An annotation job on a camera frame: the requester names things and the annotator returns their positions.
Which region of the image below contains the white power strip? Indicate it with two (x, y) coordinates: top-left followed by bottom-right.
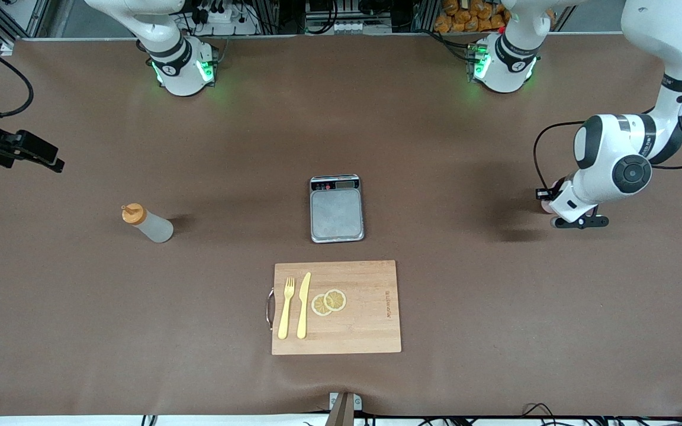
(190, 3), (259, 36)

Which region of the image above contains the silver digital kitchen scale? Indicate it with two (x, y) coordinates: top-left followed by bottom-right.
(309, 174), (366, 244)

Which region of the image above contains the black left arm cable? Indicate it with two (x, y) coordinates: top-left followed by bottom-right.
(532, 50), (682, 191)

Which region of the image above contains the wooden cutting board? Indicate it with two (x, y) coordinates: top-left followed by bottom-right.
(271, 260), (403, 356)

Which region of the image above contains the black floor cable loop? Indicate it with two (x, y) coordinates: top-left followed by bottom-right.
(522, 402), (561, 426)

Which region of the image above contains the metal table edge bracket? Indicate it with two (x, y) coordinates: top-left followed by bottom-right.
(328, 392), (363, 426)

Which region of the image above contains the pile of orange snack bags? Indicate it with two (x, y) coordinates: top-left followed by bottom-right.
(435, 0), (555, 33)

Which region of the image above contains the yellow plastic fork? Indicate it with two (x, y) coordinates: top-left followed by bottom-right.
(278, 277), (296, 340)

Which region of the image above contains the yellow plastic knife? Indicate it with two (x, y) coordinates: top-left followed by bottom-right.
(297, 272), (312, 340)

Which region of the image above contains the clear squeeze bottle orange cap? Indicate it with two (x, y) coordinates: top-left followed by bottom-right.
(121, 203), (174, 244)

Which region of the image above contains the aluminium frame post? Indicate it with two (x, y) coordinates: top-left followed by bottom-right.
(0, 0), (52, 41)

